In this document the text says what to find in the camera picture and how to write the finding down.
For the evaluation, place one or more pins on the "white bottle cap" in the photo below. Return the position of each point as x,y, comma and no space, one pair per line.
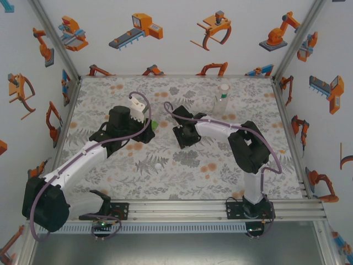
158,166
224,88

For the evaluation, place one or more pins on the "clear bottle white green label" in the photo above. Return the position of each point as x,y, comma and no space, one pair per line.
220,105

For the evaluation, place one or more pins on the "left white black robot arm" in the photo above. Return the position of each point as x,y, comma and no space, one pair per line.
71,165

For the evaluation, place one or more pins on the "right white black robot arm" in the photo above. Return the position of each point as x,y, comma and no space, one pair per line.
248,149

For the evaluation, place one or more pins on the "floral patterned table cover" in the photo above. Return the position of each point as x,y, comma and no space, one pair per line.
193,179

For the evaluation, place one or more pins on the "small controller circuit board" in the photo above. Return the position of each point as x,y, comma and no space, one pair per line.
253,229
102,224

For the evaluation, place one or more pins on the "grey metal sheet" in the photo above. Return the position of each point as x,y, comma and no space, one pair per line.
176,248

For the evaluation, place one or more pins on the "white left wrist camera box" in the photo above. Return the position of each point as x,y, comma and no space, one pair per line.
137,110

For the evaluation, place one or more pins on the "thin aluminium rear rail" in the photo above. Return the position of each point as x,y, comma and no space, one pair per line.
176,76

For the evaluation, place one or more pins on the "aluminium side rail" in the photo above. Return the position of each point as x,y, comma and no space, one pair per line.
286,124
74,94

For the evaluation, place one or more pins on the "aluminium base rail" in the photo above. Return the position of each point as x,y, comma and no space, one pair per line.
179,209

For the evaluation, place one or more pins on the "aluminium corner post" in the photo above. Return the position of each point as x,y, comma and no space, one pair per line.
299,36
52,36

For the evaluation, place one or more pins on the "aluminium frame leg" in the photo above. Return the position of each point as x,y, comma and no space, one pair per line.
26,245
326,245

